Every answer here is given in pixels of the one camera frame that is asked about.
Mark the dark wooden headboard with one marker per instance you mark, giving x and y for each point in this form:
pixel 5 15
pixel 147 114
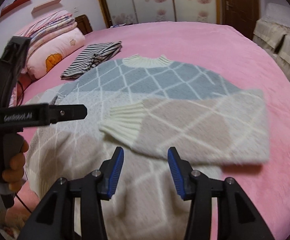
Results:
pixel 83 24

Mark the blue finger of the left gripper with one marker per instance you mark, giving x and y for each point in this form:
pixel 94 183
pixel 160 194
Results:
pixel 61 113

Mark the red wall shelf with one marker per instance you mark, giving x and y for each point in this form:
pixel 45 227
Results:
pixel 12 6

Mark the stack of folded pink quilts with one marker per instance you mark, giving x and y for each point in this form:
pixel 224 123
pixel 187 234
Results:
pixel 47 28

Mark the floral sliding wardrobe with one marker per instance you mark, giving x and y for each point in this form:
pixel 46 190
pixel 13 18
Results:
pixel 128 12

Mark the folded black white striped garment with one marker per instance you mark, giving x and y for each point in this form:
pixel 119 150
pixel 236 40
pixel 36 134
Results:
pixel 89 58

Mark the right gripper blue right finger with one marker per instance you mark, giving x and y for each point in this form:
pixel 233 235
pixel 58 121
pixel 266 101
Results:
pixel 181 170

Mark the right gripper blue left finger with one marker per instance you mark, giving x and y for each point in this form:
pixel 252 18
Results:
pixel 111 171

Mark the pink pillow with orange print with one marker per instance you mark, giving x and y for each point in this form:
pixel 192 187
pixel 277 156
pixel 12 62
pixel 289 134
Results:
pixel 48 55

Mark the dark brown wooden door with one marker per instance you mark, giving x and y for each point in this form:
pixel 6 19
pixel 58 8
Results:
pixel 242 15

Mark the person's left hand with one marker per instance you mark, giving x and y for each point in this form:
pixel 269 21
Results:
pixel 14 174

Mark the grey beige diamond knit sweater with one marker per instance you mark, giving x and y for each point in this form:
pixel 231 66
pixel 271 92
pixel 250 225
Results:
pixel 147 106

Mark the beige covered furniture with lace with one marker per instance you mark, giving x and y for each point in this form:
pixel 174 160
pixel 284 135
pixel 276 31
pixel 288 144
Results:
pixel 272 34

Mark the pink wall shelf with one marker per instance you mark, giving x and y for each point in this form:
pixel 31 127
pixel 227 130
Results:
pixel 44 5

